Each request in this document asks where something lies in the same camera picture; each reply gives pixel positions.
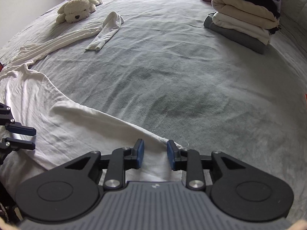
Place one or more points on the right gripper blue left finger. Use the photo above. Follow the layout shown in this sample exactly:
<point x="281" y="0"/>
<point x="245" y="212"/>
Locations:
<point x="118" y="162"/>

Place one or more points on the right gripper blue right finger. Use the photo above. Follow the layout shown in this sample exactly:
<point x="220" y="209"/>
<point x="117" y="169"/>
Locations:
<point x="189" y="161"/>

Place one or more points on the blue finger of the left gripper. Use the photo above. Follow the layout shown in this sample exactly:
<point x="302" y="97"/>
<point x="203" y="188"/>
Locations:
<point x="7" y="120"/>
<point x="11" y="144"/>

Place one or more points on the white pants garment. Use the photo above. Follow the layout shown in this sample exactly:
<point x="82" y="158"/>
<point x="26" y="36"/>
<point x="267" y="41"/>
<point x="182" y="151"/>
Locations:
<point x="66" y="129"/>

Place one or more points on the grey bed sheet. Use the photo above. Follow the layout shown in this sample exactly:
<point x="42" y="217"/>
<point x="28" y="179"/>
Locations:
<point x="166" y="73"/>

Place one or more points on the white plush dog toy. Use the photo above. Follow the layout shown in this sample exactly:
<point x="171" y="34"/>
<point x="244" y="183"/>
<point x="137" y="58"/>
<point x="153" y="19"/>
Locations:
<point x="76" y="10"/>

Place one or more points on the grey quilted headboard cover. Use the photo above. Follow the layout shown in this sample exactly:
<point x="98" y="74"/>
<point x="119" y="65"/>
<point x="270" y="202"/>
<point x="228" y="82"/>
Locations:
<point x="293" y="20"/>

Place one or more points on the black folded garment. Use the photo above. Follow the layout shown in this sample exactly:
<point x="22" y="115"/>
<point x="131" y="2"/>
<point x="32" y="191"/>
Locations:
<point x="264" y="14"/>

